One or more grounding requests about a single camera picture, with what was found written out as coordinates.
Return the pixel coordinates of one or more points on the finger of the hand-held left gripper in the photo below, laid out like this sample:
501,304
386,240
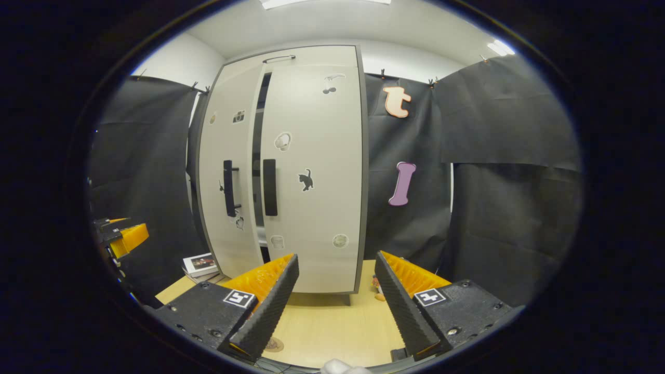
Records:
114,223
130,240

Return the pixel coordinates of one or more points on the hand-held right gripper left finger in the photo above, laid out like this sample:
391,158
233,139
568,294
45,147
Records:
270,306

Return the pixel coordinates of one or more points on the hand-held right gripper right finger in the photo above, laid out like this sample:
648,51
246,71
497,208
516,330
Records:
402,306

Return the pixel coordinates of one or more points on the round brown coaster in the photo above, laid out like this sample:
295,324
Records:
275,345

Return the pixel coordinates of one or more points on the white and grey cabinet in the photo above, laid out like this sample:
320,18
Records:
363,182

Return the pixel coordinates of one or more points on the white cabinet drawer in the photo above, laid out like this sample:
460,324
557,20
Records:
322,54

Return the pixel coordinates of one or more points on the penguin plush toy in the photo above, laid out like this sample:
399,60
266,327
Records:
377,285

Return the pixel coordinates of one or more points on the white printed book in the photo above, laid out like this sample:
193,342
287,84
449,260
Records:
200,264

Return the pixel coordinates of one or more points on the black backdrop cloth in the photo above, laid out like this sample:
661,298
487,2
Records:
145,156
379,182
514,130

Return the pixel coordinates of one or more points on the ceiling light panel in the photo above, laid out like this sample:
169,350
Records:
322,3
501,48

